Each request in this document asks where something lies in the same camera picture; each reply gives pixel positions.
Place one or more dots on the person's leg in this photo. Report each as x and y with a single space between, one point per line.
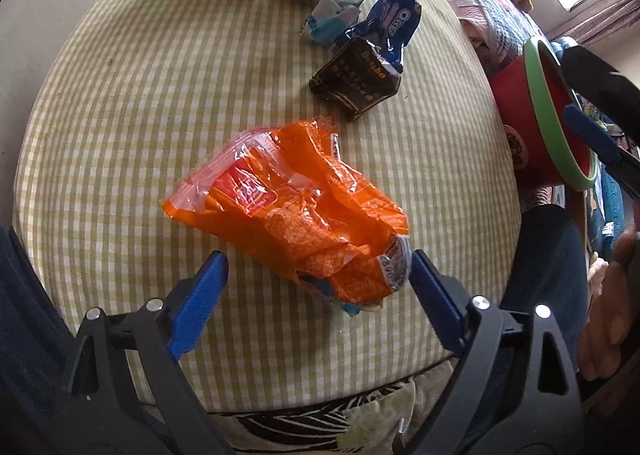
545 260
30 335

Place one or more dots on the person's left leg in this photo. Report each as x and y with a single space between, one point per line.
30 335

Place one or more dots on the beige curtain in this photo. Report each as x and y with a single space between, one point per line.
600 20

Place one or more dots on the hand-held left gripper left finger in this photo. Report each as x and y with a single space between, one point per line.
197 307

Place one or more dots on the red bucket with green rim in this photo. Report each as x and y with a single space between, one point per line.
520 105

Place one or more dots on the orange plastic wrapper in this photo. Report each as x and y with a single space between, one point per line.
300 215

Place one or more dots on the light blue white wrapper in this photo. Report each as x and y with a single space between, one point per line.
335 10

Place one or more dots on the dark brown snack wrapper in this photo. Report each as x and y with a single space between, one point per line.
355 80

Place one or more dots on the person's right hand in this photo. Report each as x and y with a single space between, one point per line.
610 315

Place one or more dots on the person's right leg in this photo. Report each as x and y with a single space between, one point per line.
545 260

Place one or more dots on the dark blue cookie wrapper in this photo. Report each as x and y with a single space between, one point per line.
390 17

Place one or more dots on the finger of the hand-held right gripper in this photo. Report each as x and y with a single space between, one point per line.
585 127
600 75

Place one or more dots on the zebra print cloth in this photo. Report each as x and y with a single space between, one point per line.
280 427

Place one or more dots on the yellow checked tablecloth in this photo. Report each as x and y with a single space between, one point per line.
125 135

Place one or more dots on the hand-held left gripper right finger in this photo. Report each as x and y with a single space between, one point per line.
435 307

